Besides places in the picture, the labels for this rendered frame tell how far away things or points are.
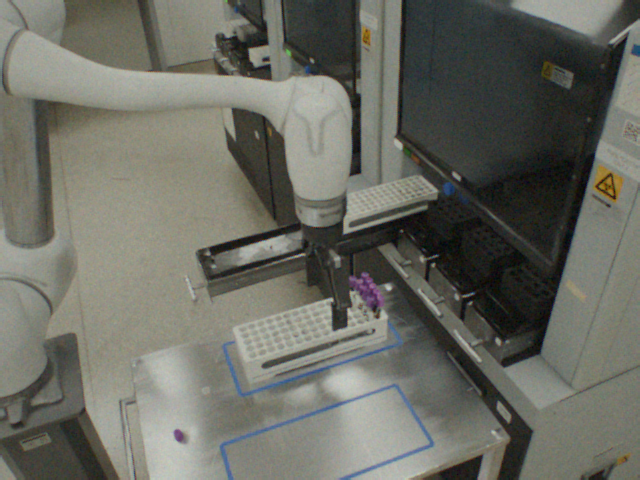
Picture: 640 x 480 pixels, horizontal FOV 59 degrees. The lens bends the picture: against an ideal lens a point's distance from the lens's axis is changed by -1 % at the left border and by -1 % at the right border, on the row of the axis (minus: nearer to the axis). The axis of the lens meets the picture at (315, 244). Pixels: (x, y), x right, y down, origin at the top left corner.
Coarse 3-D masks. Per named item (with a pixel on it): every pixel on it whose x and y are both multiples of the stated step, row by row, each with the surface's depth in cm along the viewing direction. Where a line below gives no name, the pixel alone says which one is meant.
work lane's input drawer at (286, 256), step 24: (408, 216) 153; (240, 240) 149; (264, 240) 150; (288, 240) 150; (360, 240) 149; (384, 240) 153; (216, 264) 143; (240, 264) 142; (264, 264) 142; (288, 264) 144; (192, 288) 144; (216, 288) 139; (240, 288) 142
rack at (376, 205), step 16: (416, 176) 160; (368, 192) 156; (384, 192) 156; (400, 192) 155; (416, 192) 154; (432, 192) 153; (352, 208) 150; (368, 208) 149; (384, 208) 149; (400, 208) 154; (416, 208) 154; (352, 224) 153; (368, 224) 150
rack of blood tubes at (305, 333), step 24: (288, 312) 117; (312, 312) 117; (360, 312) 116; (384, 312) 116; (240, 336) 112; (264, 336) 113; (288, 336) 113; (312, 336) 112; (336, 336) 112; (360, 336) 118; (384, 336) 117; (240, 360) 114; (264, 360) 108; (288, 360) 114; (312, 360) 113
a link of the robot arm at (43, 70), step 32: (32, 32) 85; (32, 64) 82; (64, 64) 83; (96, 64) 86; (32, 96) 85; (64, 96) 85; (96, 96) 85; (128, 96) 87; (160, 96) 90; (192, 96) 93; (224, 96) 97; (256, 96) 100; (288, 96) 98
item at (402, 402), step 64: (192, 384) 111; (256, 384) 111; (320, 384) 110; (384, 384) 109; (448, 384) 108; (128, 448) 105; (192, 448) 100; (256, 448) 99; (320, 448) 99; (384, 448) 98; (448, 448) 98
